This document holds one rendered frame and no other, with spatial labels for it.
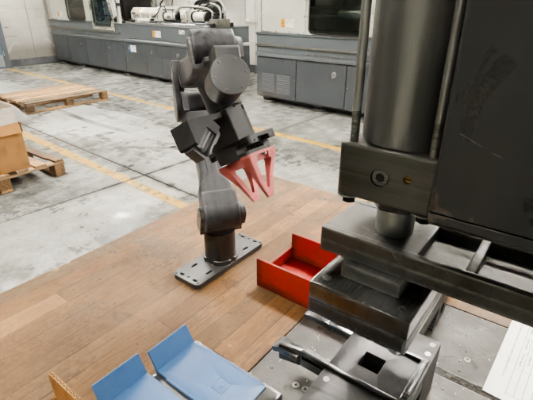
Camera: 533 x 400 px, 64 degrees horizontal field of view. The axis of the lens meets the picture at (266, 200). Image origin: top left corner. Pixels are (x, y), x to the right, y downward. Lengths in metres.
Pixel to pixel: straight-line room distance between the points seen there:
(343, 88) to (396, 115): 5.33
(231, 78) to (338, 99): 5.15
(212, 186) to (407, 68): 0.53
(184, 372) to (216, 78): 0.41
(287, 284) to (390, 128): 0.46
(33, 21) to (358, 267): 11.59
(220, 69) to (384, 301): 0.38
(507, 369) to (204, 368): 0.44
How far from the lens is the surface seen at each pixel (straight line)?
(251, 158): 0.64
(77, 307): 0.84
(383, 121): 0.37
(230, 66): 0.62
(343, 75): 5.67
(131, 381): 0.64
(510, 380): 0.74
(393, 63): 0.36
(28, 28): 11.81
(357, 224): 0.44
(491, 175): 0.33
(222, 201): 0.79
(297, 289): 0.76
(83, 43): 10.59
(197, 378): 0.63
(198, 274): 0.84
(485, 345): 0.78
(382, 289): 0.42
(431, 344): 0.62
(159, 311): 0.78
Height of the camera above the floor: 1.39
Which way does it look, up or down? 25 degrees down
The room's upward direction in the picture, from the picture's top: straight up
